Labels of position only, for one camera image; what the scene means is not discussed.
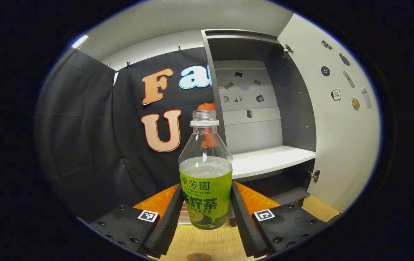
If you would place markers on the green label bottle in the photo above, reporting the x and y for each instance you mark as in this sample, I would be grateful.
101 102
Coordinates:
205 195

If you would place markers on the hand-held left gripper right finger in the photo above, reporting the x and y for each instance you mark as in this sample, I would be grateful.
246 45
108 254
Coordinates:
245 224

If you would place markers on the beige cabinet door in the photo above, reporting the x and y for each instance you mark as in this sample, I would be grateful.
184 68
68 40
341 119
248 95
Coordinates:
337 145

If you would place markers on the grey cabinet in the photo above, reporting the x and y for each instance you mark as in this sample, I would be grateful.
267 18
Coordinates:
293 108

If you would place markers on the white cabinet shelf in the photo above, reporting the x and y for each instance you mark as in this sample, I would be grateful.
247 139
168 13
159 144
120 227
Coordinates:
264 161

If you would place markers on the metal door hinge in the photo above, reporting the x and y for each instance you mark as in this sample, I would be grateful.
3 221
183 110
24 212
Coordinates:
287 50
314 175

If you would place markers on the stack of red books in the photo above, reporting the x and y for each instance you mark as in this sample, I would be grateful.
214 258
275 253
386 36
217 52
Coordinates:
183 220

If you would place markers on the black backdrop cloth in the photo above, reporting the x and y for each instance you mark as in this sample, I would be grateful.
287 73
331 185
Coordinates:
83 145

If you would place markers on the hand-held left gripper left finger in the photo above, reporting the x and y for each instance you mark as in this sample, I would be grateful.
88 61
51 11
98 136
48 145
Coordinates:
168 224

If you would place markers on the small ceiling light panel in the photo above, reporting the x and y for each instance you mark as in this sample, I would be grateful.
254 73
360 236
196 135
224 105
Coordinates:
79 41

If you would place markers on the round brown coaster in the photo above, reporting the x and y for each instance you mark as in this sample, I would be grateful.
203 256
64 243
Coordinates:
199 257

